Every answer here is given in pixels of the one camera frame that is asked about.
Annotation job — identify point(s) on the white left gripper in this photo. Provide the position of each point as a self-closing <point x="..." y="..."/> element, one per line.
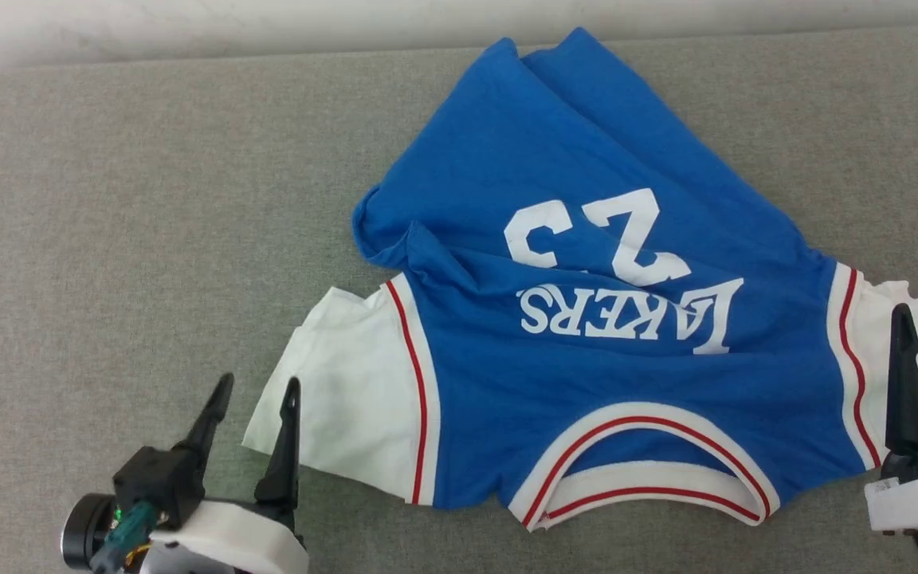
<point x="228" y="534"/>

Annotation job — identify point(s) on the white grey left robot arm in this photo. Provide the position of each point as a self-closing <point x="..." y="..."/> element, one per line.
<point x="180" y="564"/>

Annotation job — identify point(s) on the blue Lakers jersey shirt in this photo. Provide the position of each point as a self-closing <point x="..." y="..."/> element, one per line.
<point x="602" y="359"/>

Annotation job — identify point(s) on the grey fabric sofa cushion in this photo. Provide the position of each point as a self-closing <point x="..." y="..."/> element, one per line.
<point x="108" y="239"/>

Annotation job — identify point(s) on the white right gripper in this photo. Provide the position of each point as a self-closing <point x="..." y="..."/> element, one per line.
<point x="913" y="502"/>

